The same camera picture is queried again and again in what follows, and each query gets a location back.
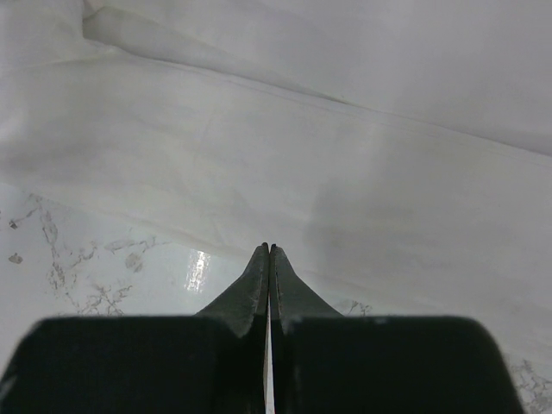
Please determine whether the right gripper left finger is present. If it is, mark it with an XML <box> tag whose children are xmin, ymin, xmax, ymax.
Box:
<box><xmin>1</xmin><ymin>245</ymin><xmax>269</xmax><ymax>413</ymax></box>

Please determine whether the white t shirt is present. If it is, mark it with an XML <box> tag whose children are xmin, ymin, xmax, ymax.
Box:
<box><xmin>1</xmin><ymin>1</ymin><xmax>551</xmax><ymax>362</ymax></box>

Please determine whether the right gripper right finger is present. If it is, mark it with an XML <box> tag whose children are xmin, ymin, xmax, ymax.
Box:
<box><xmin>269</xmin><ymin>246</ymin><xmax>523</xmax><ymax>413</ymax></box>

